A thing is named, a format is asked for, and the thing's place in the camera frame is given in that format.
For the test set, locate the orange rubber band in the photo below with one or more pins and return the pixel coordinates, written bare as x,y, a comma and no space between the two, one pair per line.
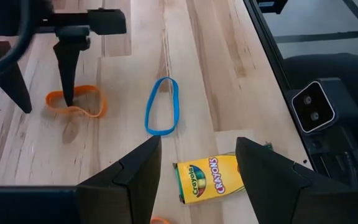
160,221
102,104

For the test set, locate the blue rubber band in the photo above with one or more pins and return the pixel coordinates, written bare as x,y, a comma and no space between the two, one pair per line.
162,132

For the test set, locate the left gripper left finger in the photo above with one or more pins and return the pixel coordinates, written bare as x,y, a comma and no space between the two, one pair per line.
129,193

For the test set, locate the white framed table camera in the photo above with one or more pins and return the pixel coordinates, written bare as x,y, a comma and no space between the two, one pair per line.
314,107

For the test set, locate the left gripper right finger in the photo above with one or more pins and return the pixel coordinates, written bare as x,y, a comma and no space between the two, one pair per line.
272,193

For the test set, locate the yellow green crayon box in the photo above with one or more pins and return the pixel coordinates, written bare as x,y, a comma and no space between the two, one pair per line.
210,179

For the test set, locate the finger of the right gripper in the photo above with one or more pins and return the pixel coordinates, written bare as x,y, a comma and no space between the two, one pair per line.
8,84
70,62

